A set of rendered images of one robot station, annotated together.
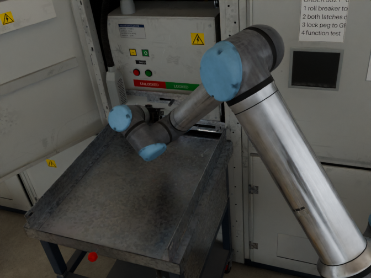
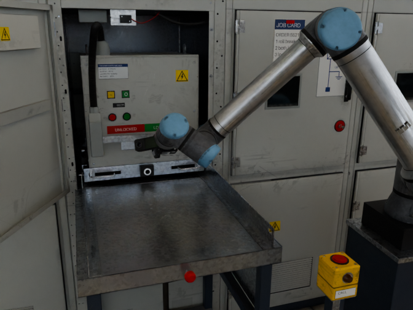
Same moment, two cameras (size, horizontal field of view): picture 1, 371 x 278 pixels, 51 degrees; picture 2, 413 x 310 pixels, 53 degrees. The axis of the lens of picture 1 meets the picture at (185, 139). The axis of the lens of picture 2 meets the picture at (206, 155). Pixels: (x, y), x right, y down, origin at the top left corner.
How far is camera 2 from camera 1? 1.08 m
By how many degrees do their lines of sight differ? 41
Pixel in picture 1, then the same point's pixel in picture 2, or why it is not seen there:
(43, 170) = not seen: outside the picture
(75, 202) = (116, 244)
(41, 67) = (20, 104)
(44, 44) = (24, 78)
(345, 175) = (306, 183)
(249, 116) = (365, 57)
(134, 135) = (195, 138)
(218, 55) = (345, 11)
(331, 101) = (295, 117)
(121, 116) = (179, 121)
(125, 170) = (139, 211)
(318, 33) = not seen: hidden behind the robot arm
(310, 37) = not seen: hidden behind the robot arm
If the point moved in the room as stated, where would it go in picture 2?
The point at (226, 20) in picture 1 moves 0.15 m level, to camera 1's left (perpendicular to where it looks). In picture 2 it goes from (214, 54) to (187, 55)
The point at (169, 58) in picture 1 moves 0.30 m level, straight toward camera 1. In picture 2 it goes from (152, 98) to (197, 107)
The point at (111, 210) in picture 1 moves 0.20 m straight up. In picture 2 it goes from (167, 238) to (166, 180)
